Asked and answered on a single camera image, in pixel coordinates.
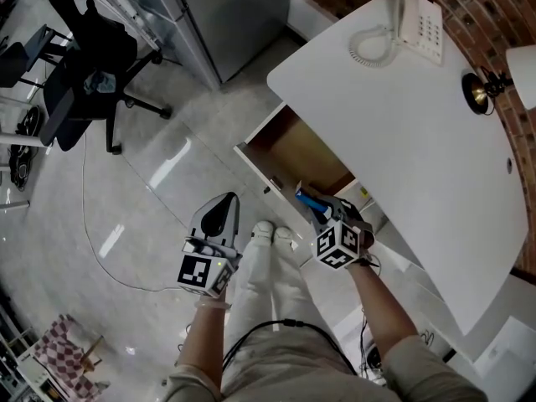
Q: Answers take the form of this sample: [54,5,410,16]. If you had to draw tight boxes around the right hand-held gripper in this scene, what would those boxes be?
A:
[308,195,374,271]

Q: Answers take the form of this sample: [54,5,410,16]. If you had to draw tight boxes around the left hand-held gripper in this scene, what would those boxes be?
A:
[177,191,244,300]

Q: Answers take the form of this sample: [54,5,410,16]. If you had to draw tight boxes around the small blue white item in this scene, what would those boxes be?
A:
[294,179,332,220]

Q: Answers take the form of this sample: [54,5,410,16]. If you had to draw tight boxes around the wooden drawer white front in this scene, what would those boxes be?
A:
[233,102,358,209]

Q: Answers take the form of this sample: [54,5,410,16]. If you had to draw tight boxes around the person's left forearm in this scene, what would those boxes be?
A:
[174,295,233,393]

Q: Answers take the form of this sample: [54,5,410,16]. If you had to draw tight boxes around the person's right forearm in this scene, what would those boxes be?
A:
[346,260,420,366]

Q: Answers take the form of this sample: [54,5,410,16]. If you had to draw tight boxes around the person's right hand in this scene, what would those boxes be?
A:
[359,223,377,251]

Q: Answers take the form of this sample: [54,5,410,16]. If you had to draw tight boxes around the person's white shoe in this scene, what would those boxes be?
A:
[273,225,295,245]
[250,219,276,240]

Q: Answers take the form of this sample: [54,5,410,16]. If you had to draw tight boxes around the person's white trousers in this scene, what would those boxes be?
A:
[220,231,361,402]

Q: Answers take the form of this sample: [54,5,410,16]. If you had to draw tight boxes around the red white checkered cloth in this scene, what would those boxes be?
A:
[32,313,106,402]

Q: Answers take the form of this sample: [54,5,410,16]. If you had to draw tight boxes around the person's beige shirt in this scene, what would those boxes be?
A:
[161,333,491,402]

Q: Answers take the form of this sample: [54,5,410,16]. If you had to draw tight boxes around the blue cloth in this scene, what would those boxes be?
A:
[83,70,118,96]

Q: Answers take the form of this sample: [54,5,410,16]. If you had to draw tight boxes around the black brass lamp base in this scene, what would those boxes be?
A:
[461,65,514,116]

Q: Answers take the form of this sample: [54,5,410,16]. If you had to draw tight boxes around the white desk telephone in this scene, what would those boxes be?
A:
[392,0,445,66]

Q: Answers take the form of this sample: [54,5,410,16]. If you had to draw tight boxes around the grey metal cabinet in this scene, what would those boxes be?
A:
[166,0,295,85]

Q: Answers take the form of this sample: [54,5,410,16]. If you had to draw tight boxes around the black office chair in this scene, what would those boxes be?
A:
[39,0,173,155]

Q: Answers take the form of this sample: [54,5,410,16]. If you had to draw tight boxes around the white flat box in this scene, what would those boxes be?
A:
[472,315,536,395]

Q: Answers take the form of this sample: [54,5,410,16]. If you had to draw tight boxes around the white lamp shade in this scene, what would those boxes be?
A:
[504,44,536,111]

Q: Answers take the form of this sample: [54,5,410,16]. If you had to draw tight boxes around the dark stool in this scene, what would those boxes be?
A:
[0,23,73,90]

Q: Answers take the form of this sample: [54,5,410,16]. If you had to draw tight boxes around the pale wrist bracelet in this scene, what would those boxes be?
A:
[193,299,233,311]

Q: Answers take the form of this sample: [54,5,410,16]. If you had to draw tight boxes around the black body cable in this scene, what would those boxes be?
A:
[221,317,358,377]

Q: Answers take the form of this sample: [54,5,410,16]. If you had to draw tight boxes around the thin white floor cable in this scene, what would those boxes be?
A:
[80,131,188,293]

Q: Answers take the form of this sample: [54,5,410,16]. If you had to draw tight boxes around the white coiled telephone cord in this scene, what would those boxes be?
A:
[348,23,398,68]

